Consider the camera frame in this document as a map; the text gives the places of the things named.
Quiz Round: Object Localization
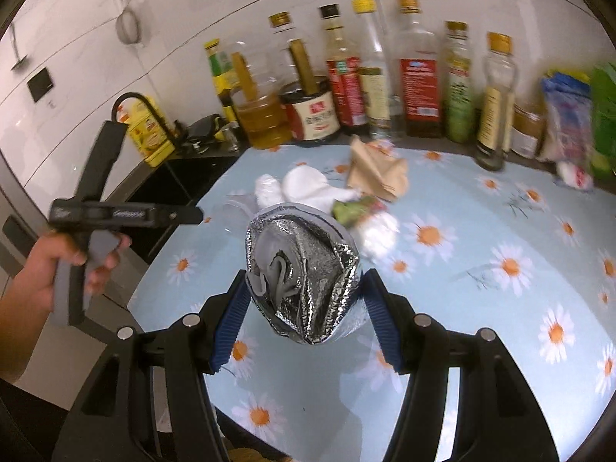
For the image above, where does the person's left forearm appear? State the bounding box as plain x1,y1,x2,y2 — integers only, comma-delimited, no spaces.
0,293,55,387

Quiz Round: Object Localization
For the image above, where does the green label dark bottle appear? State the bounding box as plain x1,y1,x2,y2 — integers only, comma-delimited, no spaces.
203,38,242,127

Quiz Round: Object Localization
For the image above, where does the clear beige label bottle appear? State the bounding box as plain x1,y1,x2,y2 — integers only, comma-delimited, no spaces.
351,0,404,139

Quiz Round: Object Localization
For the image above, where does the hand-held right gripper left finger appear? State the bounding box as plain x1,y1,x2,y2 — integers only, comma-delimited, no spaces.
50,271,252,462

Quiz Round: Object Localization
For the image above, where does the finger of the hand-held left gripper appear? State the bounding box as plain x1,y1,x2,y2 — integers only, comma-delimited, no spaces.
161,205,204,225

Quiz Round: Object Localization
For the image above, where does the black faucet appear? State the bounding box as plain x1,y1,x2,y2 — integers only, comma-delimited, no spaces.
112,91,189,156

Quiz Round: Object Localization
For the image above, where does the small white red packet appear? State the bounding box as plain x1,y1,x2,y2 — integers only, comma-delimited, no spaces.
555,160,596,192

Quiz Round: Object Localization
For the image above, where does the small brown jar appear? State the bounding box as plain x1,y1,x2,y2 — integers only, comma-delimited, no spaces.
511,101,548,159

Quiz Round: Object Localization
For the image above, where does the clear cooking oil jug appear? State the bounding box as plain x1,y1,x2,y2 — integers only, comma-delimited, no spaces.
226,12,296,151

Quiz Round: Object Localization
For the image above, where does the silver foil bag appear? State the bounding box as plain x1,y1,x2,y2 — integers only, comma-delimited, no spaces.
244,202,371,346

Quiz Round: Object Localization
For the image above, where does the square red label bottle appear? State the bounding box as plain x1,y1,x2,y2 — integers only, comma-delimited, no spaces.
392,0,444,139

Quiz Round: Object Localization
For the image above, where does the red label black cap bottle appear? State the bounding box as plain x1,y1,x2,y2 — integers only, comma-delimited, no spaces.
318,5,370,136

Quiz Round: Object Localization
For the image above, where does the hanging metal strainer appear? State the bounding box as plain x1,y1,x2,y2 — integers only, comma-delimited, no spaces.
115,0,144,48

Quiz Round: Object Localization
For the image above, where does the green label gold cap bottle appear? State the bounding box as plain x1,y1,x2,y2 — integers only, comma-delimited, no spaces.
442,22,478,144

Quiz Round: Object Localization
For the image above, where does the green plastic packet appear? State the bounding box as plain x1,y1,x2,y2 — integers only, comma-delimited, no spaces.
588,62,616,181

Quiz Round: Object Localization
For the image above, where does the white plastic bag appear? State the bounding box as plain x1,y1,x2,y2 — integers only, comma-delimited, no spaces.
355,212,401,259

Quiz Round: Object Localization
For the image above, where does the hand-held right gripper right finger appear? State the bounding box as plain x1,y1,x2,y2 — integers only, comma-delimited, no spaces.
361,269,561,462

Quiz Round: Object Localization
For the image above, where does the white tissue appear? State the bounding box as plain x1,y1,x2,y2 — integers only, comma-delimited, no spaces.
281,164,338,211

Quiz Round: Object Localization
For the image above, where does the hanging metal utensil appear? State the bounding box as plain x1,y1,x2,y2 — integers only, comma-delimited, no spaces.
8,23,30,72

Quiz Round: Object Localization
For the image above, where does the dark soy sauce jug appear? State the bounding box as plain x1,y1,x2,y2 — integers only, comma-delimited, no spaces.
279,38,343,147

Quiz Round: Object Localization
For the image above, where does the crumpled brown paper bag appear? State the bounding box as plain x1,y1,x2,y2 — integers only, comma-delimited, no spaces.
345,135,410,203

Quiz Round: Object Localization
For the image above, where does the blue white plastic packet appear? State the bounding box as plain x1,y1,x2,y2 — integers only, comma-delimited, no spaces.
538,70,594,164

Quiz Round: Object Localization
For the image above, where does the clear yellow label bottle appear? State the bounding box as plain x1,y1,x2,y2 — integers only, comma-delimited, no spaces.
474,33,519,172

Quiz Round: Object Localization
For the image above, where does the daisy print tablecloth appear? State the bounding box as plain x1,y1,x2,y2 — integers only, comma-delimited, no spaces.
127,142,616,462

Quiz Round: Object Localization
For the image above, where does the black sink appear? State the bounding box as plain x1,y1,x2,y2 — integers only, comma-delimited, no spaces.
129,148,244,263

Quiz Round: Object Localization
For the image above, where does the black wall socket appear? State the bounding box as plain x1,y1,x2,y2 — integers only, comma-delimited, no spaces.
26,66,55,103

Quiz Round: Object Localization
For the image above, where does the person's left hand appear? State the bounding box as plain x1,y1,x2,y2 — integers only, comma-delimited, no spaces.
12,230,133,311

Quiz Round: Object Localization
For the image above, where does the black yellow object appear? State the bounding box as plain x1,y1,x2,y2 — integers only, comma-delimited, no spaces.
182,114,228,156

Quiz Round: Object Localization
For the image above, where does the green snack wrapper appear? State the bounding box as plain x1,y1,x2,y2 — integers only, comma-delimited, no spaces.
331,195,387,228

